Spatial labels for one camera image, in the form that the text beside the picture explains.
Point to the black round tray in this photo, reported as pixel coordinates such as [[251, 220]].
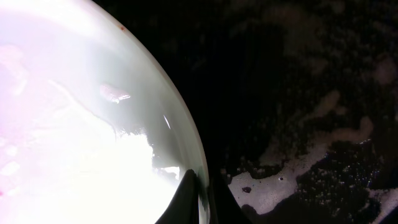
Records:
[[295, 101]]

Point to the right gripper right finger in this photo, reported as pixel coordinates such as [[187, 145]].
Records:
[[223, 207]]

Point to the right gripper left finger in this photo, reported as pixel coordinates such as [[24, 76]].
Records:
[[183, 208]]

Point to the mint green plate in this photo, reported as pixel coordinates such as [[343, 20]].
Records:
[[92, 128]]

